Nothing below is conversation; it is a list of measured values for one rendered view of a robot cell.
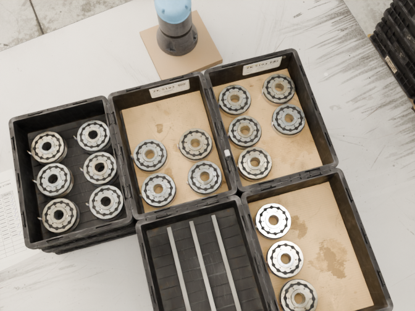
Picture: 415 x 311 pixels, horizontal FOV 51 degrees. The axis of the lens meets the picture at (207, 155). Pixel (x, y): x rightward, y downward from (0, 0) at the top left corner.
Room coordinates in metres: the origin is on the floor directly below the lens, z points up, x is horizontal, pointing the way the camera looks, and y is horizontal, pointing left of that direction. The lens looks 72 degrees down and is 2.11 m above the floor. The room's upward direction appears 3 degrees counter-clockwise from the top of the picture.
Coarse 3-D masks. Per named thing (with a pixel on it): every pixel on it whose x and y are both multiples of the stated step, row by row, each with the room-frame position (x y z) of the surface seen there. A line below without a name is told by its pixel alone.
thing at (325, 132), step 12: (240, 60) 0.67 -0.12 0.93; (252, 60) 0.67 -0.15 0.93; (300, 60) 0.66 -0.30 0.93; (204, 72) 0.64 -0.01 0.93; (300, 72) 0.62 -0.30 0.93; (312, 96) 0.54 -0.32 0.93; (216, 108) 0.52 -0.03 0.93; (324, 132) 0.42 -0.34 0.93; (228, 144) 0.40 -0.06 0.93; (228, 156) 0.37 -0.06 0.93; (336, 156) 0.35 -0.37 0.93; (312, 168) 0.32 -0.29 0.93; (324, 168) 0.32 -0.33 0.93; (240, 180) 0.30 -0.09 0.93; (276, 180) 0.29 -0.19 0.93; (240, 192) 0.27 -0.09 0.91
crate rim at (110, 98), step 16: (160, 80) 0.62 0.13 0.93; (176, 80) 0.62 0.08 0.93; (112, 96) 0.58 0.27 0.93; (208, 96) 0.56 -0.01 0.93; (112, 112) 0.53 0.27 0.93; (224, 160) 0.36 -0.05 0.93; (128, 176) 0.33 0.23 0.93; (128, 192) 0.28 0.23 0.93; (224, 192) 0.27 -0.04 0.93; (176, 208) 0.23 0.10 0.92
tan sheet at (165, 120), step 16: (176, 96) 0.62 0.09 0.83; (192, 96) 0.61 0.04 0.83; (128, 112) 0.57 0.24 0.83; (144, 112) 0.57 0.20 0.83; (160, 112) 0.56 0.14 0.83; (176, 112) 0.56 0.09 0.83; (192, 112) 0.56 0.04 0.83; (128, 128) 0.51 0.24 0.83; (144, 128) 0.51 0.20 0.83; (160, 128) 0.51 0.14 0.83; (176, 128) 0.50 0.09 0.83; (208, 128) 0.50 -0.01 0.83; (176, 144) 0.45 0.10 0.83; (192, 144) 0.45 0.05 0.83; (176, 160) 0.40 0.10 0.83; (208, 160) 0.39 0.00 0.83; (144, 176) 0.35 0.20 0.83; (176, 176) 0.35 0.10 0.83; (208, 176) 0.34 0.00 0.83; (224, 176) 0.34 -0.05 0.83; (160, 192) 0.30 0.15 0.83; (192, 192) 0.29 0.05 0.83; (144, 208) 0.25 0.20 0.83
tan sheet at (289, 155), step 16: (240, 80) 0.66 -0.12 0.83; (256, 80) 0.66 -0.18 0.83; (256, 96) 0.60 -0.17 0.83; (256, 112) 0.54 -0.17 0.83; (272, 112) 0.54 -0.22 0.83; (272, 128) 0.48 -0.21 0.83; (304, 128) 0.48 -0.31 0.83; (272, 144) 0.43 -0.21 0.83; (288, 144) 0.43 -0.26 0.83; (304, 144) 0.42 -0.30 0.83; (272, 160) 0.38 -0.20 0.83; (288, 160) 0.38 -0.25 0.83; (304, 160) 0.37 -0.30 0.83; (320, 160) 0.37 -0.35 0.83; (240, 176) 0.33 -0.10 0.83; (272, 176) 0.33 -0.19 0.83
